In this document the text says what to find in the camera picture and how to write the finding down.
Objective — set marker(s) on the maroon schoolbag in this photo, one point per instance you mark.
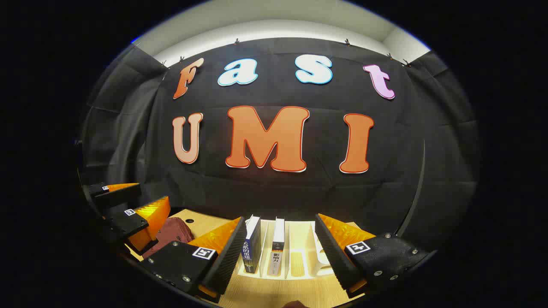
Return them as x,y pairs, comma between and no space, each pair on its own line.
173,233

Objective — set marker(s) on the white bookshelf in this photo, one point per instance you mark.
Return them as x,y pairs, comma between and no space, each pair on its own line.
299,239

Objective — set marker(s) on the blue cover book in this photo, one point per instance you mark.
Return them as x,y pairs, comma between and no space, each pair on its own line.
252,248

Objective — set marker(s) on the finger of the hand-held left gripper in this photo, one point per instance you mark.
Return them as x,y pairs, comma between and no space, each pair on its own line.
128,222
115,196

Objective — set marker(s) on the white portrait cover book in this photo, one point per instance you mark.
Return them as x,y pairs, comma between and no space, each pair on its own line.
277,239

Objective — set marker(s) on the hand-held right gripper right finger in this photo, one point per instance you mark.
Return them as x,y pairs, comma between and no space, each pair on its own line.
332,252

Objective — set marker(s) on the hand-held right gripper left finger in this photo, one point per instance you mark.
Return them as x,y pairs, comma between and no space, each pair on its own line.
227,261

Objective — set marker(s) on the black backdrop cloth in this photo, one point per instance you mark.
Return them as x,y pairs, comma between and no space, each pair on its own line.
299,192

